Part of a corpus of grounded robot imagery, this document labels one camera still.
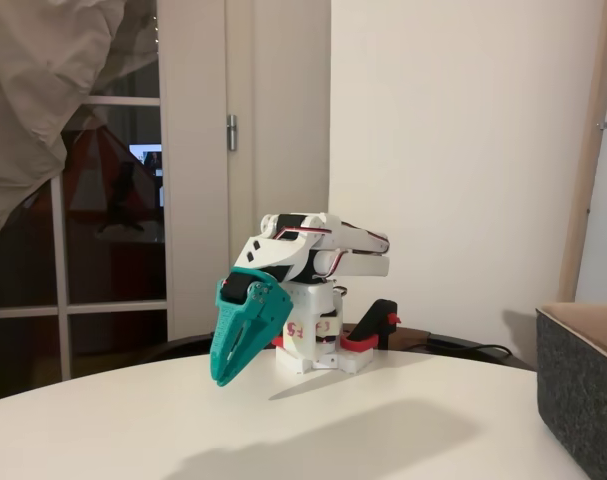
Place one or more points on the white glass door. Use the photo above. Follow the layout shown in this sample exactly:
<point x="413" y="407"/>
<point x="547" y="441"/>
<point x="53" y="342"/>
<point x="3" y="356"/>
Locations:
<point x="193" y="200"/>

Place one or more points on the silver door hinge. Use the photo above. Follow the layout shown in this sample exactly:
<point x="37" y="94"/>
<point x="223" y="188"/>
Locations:
<point x="231" y="132"/>

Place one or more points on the beige crumpled curtain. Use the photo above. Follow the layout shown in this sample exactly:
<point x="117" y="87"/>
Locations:
<point x="28" y="100"/>

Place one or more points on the black clamp red trigger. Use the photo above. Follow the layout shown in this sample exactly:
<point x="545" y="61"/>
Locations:
<point x="378" y="320"/>

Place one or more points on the light wooden frame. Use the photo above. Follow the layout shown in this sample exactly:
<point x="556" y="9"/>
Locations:
<point x="585" y="175"/>

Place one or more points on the grey felt box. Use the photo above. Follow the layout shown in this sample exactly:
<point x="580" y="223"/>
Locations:
<point x="578" y="390"/>

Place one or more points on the dark brown wooden chair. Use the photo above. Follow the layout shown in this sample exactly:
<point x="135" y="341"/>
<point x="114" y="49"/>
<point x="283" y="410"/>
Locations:
<point x="183" y="346"/>

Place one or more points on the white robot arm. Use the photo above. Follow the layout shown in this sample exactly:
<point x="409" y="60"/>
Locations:
<point x="353" y="262"/>

